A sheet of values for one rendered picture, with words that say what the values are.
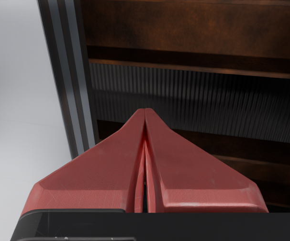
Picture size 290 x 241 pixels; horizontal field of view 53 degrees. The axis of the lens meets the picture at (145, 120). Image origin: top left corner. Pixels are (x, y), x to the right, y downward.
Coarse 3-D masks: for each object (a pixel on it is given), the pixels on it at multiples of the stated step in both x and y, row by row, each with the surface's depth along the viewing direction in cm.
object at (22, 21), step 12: (0, 0) 20; (12, 0) 20; (24, 0) 20; (36, 0) 20; (0, 12) 21; (12, 12) 20; (24, 12) 20; (36, 12) 20; (0, 24) 21; (12, 24) 21; (24, 24) 21; (36, 24) 21; (24, 36) 21; (36, 36) 21
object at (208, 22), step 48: (96, 0) 36; (144, 0) 30; (192, 0) 29; (240, 0) 28; (288, 0) 27; (96, 48) 38; (144, 48) 38; (192, 48) 36; (240, 48) 35; (288, 48) 34
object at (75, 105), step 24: (48, 0) 21; (72, 0) 21; (48, 24) 21; (72, 24) 22; (72, 48) 24; (72, 72) 24; (72, 96) 25; (72, 120) 27; (96, 120) 29; (72, 144) 27
